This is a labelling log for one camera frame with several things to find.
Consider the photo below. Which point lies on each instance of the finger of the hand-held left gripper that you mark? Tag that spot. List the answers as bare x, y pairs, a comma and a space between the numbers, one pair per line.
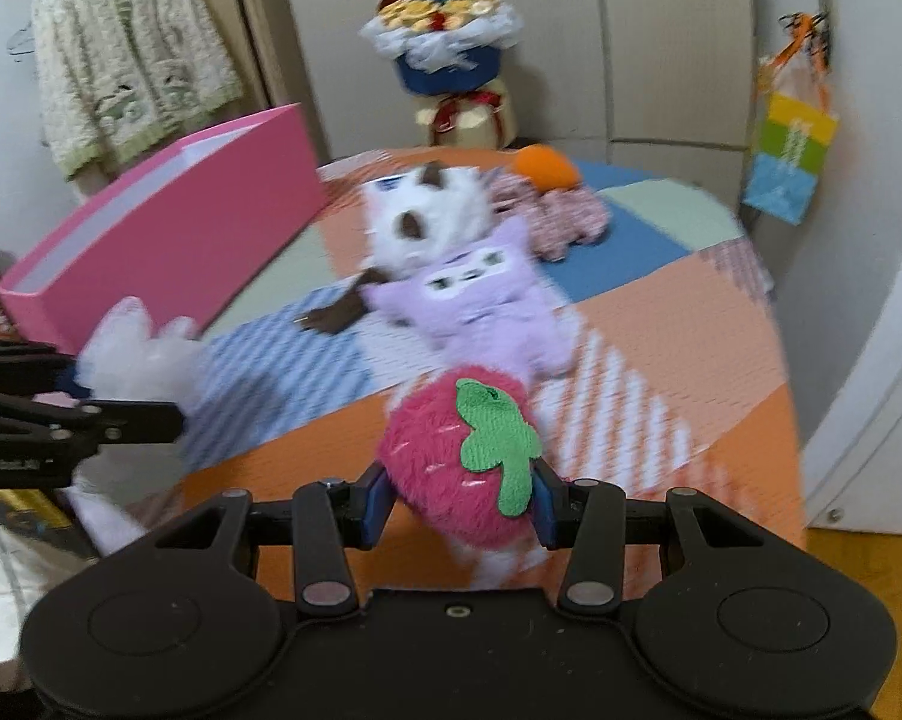
16, 369
121, 424

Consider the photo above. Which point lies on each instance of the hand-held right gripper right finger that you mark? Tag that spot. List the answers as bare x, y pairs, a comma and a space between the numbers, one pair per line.
545, 506

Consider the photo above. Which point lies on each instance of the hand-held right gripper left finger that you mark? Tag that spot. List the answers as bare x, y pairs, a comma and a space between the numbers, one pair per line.
372, 510

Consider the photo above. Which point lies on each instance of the white fluffy plush toy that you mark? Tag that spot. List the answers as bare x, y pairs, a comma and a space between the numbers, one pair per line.
140, 364

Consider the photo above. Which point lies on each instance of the pink strawberry plush toy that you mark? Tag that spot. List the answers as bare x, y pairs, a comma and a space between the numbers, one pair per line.
436, 457

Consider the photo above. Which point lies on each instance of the pink cardboard box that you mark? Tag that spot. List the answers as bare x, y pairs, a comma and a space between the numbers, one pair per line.
181, 240

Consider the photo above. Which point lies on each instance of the purple plush toy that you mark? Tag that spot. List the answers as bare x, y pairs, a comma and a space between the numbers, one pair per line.
473, 300

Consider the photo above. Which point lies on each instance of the white brown-eared cat plush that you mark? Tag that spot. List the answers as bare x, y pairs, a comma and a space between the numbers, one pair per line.
428, 221

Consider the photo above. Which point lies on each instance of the orange soft ball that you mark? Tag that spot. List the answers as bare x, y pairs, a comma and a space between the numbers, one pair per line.
547, 167

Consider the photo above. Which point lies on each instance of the patchwork colourful blanket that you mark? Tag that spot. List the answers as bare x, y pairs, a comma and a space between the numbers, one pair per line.
661, 330

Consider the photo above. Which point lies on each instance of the pink floral plush toy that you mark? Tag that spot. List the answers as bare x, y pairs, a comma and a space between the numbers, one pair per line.
571, 221

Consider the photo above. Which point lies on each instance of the white green knit cardigan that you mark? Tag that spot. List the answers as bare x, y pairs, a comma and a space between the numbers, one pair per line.
121, 52

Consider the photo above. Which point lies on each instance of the white door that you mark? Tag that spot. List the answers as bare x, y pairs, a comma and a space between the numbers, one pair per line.
878, 405

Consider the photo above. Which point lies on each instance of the colourful striped paper bag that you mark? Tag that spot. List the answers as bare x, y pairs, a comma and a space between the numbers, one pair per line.
792, 157

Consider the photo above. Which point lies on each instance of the blue wrapped flower bouquet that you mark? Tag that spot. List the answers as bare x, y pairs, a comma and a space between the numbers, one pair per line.
443, 45

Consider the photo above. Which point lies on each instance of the white wardrobe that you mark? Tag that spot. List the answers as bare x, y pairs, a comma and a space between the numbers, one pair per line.
646, 37

